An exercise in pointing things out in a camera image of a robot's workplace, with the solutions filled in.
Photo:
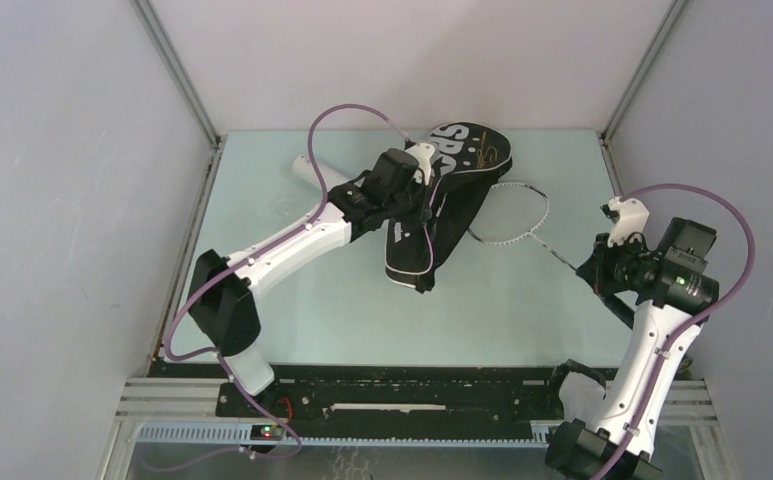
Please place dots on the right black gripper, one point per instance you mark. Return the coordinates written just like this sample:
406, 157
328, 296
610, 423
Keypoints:
596, 269

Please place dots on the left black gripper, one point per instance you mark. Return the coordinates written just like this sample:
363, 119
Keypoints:
422, 210

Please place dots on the black racket cover bag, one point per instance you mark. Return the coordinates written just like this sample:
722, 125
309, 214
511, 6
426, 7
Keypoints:
471, 159

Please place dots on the left electronics board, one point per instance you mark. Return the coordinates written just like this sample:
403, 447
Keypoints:
267, 432

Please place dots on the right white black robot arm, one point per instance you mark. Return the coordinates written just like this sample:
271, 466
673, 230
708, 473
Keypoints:
609, 428

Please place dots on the white shuttlecock tube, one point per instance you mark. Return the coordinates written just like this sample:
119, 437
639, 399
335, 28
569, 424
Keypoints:
322, 177

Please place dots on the white badminton racket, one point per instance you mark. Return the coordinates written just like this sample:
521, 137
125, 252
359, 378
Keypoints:
515, 211

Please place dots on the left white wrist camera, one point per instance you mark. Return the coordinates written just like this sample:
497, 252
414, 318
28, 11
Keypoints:
424, 153

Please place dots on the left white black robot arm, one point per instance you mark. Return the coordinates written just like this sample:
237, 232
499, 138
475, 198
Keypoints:
225, 291

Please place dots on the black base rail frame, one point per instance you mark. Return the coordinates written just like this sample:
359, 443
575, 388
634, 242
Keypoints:
320, 405

